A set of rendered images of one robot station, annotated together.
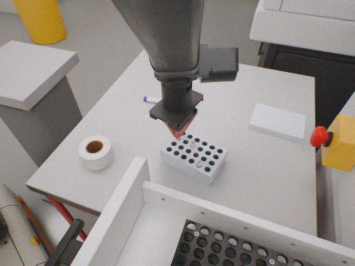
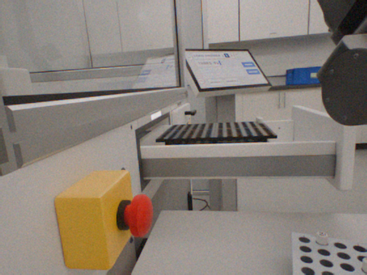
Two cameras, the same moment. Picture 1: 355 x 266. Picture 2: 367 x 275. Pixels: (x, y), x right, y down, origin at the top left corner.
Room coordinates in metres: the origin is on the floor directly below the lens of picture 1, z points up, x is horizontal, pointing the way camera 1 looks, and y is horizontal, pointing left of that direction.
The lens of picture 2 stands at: (0.53, -0.26, 1.00)
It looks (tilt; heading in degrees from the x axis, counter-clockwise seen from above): 12 degrees down; 169
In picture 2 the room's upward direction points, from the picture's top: 4 degrees counter-clockwise
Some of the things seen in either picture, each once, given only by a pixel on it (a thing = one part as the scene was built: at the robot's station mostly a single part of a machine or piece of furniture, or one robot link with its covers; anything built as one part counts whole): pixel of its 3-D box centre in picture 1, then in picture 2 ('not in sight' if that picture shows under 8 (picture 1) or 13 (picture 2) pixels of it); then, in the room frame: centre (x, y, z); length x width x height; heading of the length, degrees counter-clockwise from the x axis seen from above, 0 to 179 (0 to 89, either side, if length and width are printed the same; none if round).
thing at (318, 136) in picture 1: (320, 137); (135, 215); (0.30, -0.27, 0.88); 0.04 x 0.03 x 0.04; 160
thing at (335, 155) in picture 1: (341, 142); (103, 214); (0.28, -0.30, 0.88); 0.07 x 0.05 x 0.07; 160
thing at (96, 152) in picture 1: (96, 152); not in sight; (0.33, 0.18, 0.78); 0.07 x 0.07 x 0.04
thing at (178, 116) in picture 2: not in sight; (183, 122); (-0.33, -0.09, 0.87); 0.29 x 0.02 x 0.11; 160
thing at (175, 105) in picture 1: (176, 95); not in sight; (0.36, 0.00, 0.92); 0.10 x 0.07 x 0.07; 145
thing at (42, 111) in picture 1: (57, 140); not in sight; (0.71, 0.53, 0.38); 0.30 x 0.30 x 0.76; 73
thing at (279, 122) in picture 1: (277, 121); not in sight; (0.44, -0.26, 0.77); 0.13 x 0.09 x 0.02; 66
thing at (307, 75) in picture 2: not in sight; (312, 75); (-2.70, 2.23, 1.01); 0.61 x 0.41 x 0.22; 73
